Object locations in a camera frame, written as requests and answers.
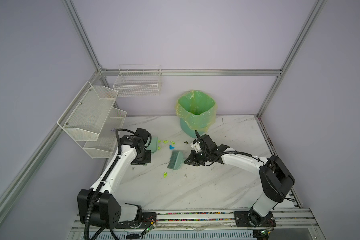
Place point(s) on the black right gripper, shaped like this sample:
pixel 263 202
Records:
pixel 192 160

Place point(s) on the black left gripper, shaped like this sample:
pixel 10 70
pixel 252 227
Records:
pixel 147 159

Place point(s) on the green plastic dustpan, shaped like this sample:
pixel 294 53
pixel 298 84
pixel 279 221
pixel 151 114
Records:
pixel 153 147

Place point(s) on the green hand brush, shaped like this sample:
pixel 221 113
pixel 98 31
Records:
pixel 176 160

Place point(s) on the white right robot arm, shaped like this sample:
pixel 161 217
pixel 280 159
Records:
pixel 276 179

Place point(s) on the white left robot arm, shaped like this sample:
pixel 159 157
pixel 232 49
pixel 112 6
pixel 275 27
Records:
pixel 99 205

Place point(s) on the green trash bin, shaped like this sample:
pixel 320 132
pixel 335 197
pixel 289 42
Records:
pixel 195 117

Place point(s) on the yellow-green bin liner bag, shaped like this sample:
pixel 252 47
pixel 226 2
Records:
pixel 195 109

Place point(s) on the white mesh wall shelf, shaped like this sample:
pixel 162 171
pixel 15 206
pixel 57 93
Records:
pixel 92 119

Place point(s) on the white wire wall basket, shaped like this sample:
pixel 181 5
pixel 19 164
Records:
pixel 138 80

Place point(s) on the aluminium frame post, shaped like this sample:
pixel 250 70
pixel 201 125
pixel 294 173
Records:
pixel 79 27

